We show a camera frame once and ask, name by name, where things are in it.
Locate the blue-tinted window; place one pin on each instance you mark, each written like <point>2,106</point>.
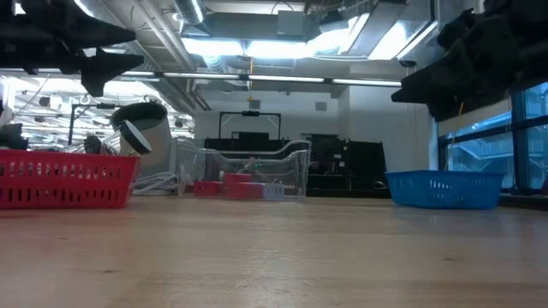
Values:
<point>484,149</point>

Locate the white cylindrical device black top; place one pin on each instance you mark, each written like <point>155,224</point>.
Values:
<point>152,128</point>

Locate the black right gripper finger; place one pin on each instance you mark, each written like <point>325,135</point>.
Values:
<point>421,87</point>
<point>454,110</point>

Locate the blue plastic mesh basket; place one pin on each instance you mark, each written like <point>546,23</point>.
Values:
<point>445,190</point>

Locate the silver ceiling duct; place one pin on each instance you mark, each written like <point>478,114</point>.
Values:
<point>190,10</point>

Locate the long ceiling strip light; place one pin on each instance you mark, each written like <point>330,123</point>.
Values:
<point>282,78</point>

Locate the red plastic mesh basket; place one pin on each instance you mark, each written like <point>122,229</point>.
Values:
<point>64,181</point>

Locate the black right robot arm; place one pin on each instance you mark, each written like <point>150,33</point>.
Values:
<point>535,34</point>

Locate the clear plastic tray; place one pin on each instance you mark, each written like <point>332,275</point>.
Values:
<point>295,171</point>

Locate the black background workbench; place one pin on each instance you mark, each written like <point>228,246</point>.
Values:
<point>351,158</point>

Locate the black background robot frame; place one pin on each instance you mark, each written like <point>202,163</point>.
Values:
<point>250,113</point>

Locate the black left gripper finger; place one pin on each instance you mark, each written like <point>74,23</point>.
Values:
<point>94,32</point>
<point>107,66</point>

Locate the grey ceiling box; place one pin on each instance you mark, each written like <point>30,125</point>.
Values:
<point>290,22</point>

